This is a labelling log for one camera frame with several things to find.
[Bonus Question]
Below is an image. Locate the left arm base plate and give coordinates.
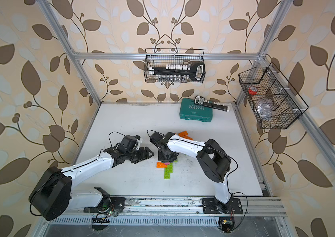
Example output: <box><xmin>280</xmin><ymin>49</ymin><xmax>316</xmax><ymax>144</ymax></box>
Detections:
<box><xmin>83</xmin><ymin>197</ymin><xmax>126</xmax><ymax>214</ymax></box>

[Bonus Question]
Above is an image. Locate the green tool case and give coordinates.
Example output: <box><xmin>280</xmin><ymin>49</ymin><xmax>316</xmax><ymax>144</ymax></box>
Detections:
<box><xmin>179</xmin><ymin>98</ymin><xmax>213</xmax><ymax>122</ymax></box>

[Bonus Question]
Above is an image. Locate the green brick long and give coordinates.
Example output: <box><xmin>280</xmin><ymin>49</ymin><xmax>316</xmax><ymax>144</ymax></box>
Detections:
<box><xmin>167</xmin><ymin>164</ymin><xmax>173</xmax><ymax>173</ymax></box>

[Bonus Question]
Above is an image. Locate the socket rail on case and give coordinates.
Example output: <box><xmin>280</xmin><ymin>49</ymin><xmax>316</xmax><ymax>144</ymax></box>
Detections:
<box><xmin>194</xmin><ymin>95</ymin><xmax>230</xmax><ymax>112</ymax></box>

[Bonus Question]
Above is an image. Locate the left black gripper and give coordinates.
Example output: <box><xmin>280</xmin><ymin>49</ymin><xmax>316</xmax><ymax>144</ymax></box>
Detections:
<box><xmin>124</xmin><ymin>146</ymin><xmax>155</xmax><ymax>163</ymax></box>

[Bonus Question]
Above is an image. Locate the clear plastic bag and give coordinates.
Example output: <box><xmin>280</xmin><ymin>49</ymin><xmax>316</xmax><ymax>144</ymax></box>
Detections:
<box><xmin>256</xmin><ymin>98</ymin><xmax>273</xmax><ymax>119</ymax></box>

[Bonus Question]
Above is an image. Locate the socket rail in basket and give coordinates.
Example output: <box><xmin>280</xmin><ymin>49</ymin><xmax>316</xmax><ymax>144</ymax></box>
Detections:
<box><xmin>144</xmin><ymin>62</ymin><xmax>206</xmax><ymax>83</ymax></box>

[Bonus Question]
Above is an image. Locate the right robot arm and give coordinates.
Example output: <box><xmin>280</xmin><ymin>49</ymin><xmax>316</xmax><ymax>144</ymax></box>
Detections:
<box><xmin>149</xmin><ymin>131</ymin><xmax>237</xmax><ymax>213</ymax></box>

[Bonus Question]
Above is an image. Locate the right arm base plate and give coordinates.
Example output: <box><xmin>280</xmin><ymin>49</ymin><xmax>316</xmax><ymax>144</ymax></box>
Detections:
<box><xmin>202</xmin><ymin>198</ymin><xmax>244</xmax><ymax>215</ymax></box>

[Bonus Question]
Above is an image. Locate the aluminium front rail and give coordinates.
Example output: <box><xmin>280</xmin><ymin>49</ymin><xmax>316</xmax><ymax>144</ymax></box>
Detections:
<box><xmin>41</xmin><ymin>195</ymin><xmax>287</xmax><ymax>217</ymax></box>

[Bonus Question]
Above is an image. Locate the orange brick top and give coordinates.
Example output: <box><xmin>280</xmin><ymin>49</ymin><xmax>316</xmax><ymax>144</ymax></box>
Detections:
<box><xmin>178</xmin><ymin>131</ymin><xmax>188</xmax><ymax>137</ymax></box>

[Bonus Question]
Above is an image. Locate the wire basket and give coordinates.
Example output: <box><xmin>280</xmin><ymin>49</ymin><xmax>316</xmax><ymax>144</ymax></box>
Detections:
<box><xmin>238</xmin><ymin>62</ymin><xmax>309</xmax><ymax>129</ymax></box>
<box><xmin>143</xmin><ymin>47</ymin><xmax>206</xmax><ymax>84</ymax></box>

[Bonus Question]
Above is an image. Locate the green brick lowest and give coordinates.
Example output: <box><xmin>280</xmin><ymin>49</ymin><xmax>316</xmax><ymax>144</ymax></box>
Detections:
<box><xmin>164</xmin><ymin>172</ymin><xmax>170</xmax><ymax>180</ymax></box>

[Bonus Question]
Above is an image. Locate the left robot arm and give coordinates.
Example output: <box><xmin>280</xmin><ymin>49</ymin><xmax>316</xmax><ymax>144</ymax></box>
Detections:
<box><xmin>29</xmin><ymin>135</ymin><xmax>154</xmax><ymax>221</ymax></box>

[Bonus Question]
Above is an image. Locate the back wire basket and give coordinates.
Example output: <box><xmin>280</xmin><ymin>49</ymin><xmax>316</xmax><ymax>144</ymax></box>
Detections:
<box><xmin>143</xmin><ymin>47</ymin><xmax>206</xmax><ymax>84</ymax></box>

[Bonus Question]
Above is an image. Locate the right wire basket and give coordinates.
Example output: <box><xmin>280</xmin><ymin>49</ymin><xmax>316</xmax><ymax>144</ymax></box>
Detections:
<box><xmin>238</xmin><ymin>62</ymin><xmax>309</xmax><ymax>129</ymax></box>

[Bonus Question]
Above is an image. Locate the orange brick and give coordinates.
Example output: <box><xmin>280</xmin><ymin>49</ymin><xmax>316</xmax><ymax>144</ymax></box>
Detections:
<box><xmin>178</xmin><ymin>131</ymin><xmax>188</xmax><ymax>137</ymax></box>
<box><xmin>156</xmin><ymin>162</ymin><xmax>167</xmax><ymax>168</ymax></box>
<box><xmin>183</xmin><ymin>136</ymin><xmax>193</xmax><ymax>140</ymax></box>

